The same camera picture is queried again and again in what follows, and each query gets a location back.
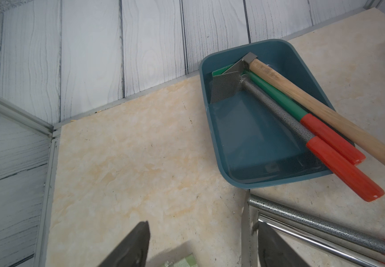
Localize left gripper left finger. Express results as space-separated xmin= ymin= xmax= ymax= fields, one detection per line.
xmin=99 ymin=221 xmax=150 ymax=267

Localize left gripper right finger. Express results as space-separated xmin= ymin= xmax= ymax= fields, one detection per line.
xmin=258 ymin=222 xmax=309 ymax=267

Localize chrome hoe blue grip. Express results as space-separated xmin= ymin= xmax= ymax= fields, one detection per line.
xmin=258 ymin=213 xmax=385 ymax=267

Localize grey hoe red grip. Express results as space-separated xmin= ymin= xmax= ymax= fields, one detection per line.
xmin=241 ymin=192 xmax=385 ymax=267
xmin=211 ymin=69 xmax=385 ymax=202

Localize green hoe red grip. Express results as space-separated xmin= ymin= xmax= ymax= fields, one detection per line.
xmin=211 ymin=63 xmax=367 ymax=166

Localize wooden handle hoe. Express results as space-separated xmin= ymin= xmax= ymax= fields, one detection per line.
xmin=225 ymin=52 xmax=385 ymax=166

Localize teal plastic storage box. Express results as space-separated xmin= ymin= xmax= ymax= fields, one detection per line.
xmin=198 ymin=39 xmax=330 ymax=189

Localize green white checkered cloth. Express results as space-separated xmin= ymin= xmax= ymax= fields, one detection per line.
xmin=161 ymin=254 xmax=198 ymax=267

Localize left aluminium frame post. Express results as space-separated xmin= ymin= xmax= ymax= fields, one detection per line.
xmin=0 ymin=97 xmax=54 ymax=139

